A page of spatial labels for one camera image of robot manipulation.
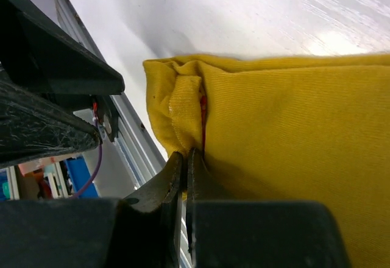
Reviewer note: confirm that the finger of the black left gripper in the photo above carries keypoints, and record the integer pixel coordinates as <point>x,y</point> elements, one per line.
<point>33,128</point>
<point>41,57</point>

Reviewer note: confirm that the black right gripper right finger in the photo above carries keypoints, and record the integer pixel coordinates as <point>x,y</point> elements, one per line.
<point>224,231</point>

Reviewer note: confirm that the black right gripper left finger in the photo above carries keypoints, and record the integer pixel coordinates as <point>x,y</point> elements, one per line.
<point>142,230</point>

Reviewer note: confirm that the yellow sock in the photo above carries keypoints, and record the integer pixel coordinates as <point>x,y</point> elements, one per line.
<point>286,128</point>

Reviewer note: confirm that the background storage shelf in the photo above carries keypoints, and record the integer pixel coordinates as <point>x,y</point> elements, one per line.
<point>48,178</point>

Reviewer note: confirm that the aluminium mounting rail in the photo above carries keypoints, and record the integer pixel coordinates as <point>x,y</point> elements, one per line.
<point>133,150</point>

